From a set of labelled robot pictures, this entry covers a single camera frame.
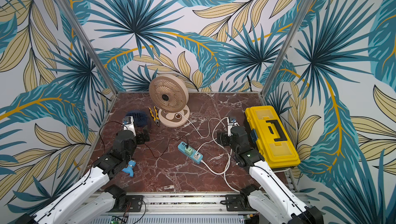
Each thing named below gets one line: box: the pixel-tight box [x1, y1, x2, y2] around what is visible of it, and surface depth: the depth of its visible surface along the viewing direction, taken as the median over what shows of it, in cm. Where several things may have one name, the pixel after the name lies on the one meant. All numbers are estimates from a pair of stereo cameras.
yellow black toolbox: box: [244, 105, 301, 169], surface depth 80 cm
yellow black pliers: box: [149, 106, 160, 127], surface depth 105 cm
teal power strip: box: [177, 141, 204, 165], surface depth 87 cm
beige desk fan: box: [148, 73, 191, 128], surface depth 90 cm
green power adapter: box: [184, 147, 193, 156], surface depth 85 cm
